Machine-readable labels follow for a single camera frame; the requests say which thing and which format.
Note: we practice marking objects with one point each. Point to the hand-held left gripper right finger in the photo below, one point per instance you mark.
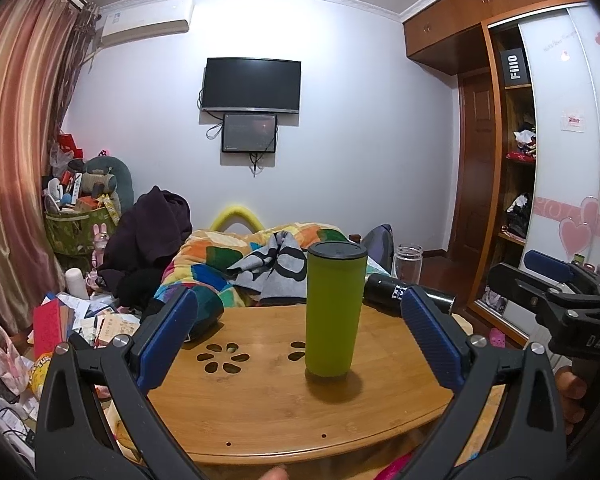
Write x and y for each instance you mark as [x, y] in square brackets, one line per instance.
[431, 340]

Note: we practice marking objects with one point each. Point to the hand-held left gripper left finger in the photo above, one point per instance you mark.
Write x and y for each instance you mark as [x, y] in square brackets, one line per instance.
[169, 340]

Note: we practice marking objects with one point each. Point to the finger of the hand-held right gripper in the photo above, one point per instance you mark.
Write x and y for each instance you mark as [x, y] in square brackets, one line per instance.
[510, 285]
[550, 263]

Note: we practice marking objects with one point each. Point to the green cup with dark lid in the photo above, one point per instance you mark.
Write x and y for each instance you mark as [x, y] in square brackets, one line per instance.
[335, 310]

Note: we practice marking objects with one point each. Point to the person's right hand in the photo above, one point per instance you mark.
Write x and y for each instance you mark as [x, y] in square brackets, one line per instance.
[570, 395]

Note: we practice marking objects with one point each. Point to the pink slipper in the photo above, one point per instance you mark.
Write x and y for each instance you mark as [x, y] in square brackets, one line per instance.
[497, 337]

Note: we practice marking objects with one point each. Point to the black cylinder bottle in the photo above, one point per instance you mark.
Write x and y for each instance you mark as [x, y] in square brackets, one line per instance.
[380, 290]

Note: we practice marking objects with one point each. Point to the clear glass jar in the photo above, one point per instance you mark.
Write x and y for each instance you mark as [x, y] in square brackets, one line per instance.
[409, 262]

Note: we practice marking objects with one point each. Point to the colourful patchwork quilt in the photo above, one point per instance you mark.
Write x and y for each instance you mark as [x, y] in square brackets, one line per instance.
[205, 260]

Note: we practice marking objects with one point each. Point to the white heart print sliding door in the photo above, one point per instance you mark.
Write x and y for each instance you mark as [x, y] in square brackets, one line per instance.
[562, 160]

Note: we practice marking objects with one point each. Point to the grey blue bag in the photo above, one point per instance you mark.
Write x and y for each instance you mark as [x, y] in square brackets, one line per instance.
[380, 245]

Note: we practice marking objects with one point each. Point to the white bottle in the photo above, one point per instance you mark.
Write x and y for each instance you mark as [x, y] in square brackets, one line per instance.
[76, 285]

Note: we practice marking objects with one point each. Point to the dark purple jacket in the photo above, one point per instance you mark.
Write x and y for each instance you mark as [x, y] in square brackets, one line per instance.
[147, 230]

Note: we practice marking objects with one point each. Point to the pink bunny toy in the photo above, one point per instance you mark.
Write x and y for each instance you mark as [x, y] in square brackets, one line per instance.
[100, 242]

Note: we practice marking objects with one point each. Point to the brown wooden door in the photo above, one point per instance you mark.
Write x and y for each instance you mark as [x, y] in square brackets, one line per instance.
[475, 170]

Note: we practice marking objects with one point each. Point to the red book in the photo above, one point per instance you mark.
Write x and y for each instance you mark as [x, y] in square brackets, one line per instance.
[47, 327]

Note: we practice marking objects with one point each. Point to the grey patterned scarf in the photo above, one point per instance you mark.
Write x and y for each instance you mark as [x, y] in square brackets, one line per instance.
[280, 265]

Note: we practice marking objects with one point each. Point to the green fabric storage bag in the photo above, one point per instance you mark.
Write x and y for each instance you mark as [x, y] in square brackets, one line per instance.
[70, 235]

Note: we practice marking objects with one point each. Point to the yellow foam arch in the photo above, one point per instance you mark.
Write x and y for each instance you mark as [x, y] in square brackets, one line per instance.
[237, 211]

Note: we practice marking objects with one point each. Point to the pink patterned bag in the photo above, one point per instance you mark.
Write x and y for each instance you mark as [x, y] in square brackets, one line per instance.
[7, 360]

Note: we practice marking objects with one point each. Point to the grey plush toy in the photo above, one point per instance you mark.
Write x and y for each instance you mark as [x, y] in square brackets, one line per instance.
[105, 175]

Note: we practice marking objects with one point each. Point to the black box with white print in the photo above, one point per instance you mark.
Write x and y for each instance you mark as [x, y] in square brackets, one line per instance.
[515, 67]

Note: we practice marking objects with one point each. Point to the red paper bag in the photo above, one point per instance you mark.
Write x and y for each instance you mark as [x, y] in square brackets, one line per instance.
[69, 144]

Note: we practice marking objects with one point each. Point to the striped pink curtain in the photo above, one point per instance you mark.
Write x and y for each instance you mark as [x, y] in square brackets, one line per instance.
[15, 135]

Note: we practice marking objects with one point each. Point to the wooden wardrobe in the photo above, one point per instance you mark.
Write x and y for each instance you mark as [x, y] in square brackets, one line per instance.
[460, 20]

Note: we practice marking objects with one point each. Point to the white air conditioner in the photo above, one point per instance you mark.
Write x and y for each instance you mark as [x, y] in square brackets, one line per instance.
[147, 20]

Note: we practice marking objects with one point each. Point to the small black wall monitor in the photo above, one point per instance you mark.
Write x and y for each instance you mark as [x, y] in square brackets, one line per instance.
[249, 132]

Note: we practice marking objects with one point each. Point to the black wall television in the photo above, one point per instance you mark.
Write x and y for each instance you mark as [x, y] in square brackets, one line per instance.
[251, 84]

